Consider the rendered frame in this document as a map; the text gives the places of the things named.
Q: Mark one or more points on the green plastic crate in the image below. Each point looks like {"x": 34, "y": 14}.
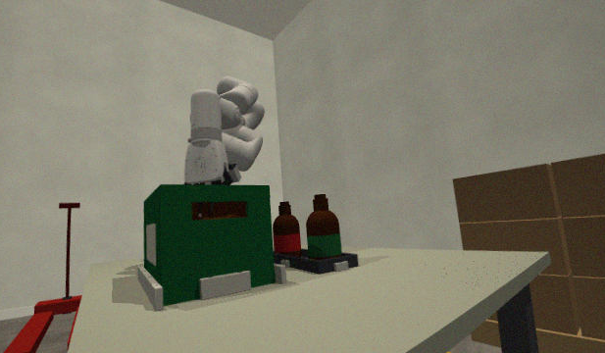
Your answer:
{"x": 189, "y": 250}

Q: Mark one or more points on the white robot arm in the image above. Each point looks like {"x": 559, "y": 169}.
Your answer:
{"x": 233, "y": 98}

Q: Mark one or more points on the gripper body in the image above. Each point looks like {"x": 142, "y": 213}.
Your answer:
{"x": 204, "y": 161}

